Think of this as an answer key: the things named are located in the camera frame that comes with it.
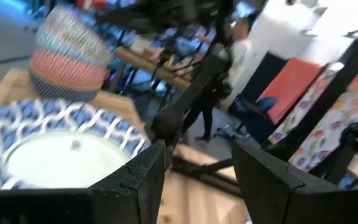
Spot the yellow ceramic bowl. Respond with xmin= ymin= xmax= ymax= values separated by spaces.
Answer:
xmin=42 ymin=3 xmax=115 ymax=58

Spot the black partition panel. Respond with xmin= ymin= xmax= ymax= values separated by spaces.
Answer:
xmin=241 ymin=51 xmax=288 ymax=106

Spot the blue office chair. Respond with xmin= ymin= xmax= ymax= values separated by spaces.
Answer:
xmin=228 ymin=96 xmax=279 ymax=125

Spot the orange partition panel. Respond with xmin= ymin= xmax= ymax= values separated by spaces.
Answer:
xmin=256 ymin=57 xmax=324 ymax=125

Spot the wooden slatted shelf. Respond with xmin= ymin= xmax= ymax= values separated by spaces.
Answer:
xmin=0 ymin=67 xmax=147 ymax=147

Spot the floral partition panel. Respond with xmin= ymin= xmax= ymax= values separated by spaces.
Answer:
xmin=267 ymin=62 xmax=358 ymax=172

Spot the blue white paper bowl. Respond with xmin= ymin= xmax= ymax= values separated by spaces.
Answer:
xmin=0 ymin=98 xmax=152 ymax=190

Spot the wooden background table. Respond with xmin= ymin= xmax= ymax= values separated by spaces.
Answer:
xmin=113 ymin=46 xmax=192 ymax=91

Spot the person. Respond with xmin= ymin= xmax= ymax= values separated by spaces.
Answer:
xmin=183 ymin=12 xmax=260 ymax=142

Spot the blue ceramic bowl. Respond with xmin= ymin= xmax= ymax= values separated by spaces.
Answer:
xmin=29 ymin=73 xmax=101 ymax=103

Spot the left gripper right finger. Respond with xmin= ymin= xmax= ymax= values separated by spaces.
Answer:
xmin=231 ymin=139 xmax=358 ymax=224

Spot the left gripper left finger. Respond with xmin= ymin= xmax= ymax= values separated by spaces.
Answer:
xmin=0 ymin=139 xmax=167 ymax=224

